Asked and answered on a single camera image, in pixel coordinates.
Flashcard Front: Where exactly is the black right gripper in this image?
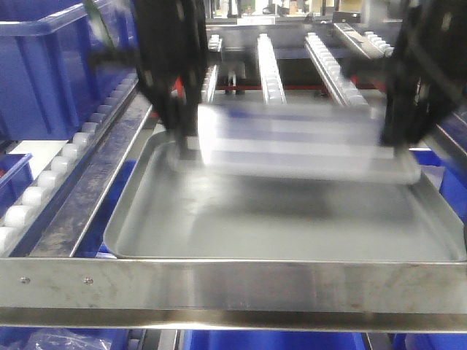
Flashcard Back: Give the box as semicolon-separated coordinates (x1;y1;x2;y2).
381;1;466;146

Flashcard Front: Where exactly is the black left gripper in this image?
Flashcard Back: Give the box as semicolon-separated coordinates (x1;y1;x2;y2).
134;1;208;158

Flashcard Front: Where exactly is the small silver ribbed tray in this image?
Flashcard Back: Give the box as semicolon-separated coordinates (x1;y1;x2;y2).
169;103;421;185

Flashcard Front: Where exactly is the large grey metal tray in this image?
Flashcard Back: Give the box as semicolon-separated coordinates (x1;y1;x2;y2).
104;133;466;262

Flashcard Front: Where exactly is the white roller track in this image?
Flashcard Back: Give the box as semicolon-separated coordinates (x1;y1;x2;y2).
201;34;223;104
305;32;368;106
364;31;394;56
257;34;287;105
1;73;136;257

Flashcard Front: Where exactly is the large blue bin upper left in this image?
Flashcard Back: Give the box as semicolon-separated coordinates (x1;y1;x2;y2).
1;1;136;141

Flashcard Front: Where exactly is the small blue bin lower left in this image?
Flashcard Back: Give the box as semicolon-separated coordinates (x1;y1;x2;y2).
1;153;33;217

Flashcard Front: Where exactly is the steel lane divider left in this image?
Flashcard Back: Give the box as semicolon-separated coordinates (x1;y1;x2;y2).
29;93;152;257

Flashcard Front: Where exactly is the left white roller track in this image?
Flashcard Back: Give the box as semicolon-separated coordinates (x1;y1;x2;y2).
1;73;136;257

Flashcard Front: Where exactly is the steel front rack beam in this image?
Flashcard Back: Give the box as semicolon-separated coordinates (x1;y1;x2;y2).
1;257;466;333

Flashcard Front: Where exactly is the blue bin below beam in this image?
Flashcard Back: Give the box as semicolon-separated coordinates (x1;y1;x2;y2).
182;330;365;349

